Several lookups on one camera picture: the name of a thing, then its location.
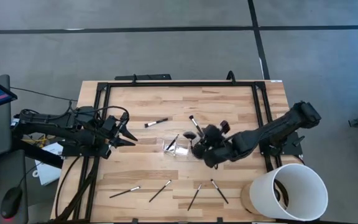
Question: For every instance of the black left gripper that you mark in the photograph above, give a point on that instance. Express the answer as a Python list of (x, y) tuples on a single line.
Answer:
[(112, 133)]

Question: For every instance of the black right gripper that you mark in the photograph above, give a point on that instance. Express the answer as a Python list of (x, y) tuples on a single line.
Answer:
[(214, 143)]

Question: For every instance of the round-head powder makeup brush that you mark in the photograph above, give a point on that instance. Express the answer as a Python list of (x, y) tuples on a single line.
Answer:
[(194, 123)]

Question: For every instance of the thin black makeup brush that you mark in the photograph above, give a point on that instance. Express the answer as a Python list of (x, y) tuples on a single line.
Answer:
[(172, 142), (158, 193), (123, 193), (221, 193), (194, 197)]

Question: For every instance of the black brush long silver ferrule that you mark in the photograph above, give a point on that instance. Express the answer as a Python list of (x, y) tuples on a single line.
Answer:
[(162, 120)]

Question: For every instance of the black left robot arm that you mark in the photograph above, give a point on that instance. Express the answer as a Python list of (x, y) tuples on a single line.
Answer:
[(51, 127)]

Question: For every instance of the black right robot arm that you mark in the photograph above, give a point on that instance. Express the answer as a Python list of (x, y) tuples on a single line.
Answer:
[(275, 127)]

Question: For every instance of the clear plastic pouch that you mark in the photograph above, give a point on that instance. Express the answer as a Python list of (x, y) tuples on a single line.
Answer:
[(179, 152)]

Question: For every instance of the black hook clamp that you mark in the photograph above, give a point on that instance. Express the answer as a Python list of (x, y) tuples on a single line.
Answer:
[(227, 77)]

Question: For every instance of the small black edge clamp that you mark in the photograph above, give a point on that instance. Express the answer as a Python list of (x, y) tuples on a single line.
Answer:
[(220, 220), (135, 221)]

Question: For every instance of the large white round bin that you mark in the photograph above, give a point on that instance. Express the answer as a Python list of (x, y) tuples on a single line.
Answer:
[(266, 196)]

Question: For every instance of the white paper booklet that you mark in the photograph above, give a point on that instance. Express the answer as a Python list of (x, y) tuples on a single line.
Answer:
[(47, 174)]

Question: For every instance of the black desk support beam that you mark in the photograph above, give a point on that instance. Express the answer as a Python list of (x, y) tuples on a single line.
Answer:
[(36, 152)]

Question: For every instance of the small white label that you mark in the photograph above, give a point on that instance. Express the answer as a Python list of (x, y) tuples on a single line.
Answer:
[(277, 81)]

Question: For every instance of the black computer mouse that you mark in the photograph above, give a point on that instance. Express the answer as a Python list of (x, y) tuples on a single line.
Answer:
[(11, 202)]

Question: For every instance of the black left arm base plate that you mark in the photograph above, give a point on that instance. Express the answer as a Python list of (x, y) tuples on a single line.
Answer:
[(73, 151)]

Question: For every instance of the black metal table frame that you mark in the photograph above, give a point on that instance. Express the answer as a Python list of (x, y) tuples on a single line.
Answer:
[(182, 84)]

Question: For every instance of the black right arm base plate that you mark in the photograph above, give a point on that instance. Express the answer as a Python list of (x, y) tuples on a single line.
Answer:
[(294, 149)]

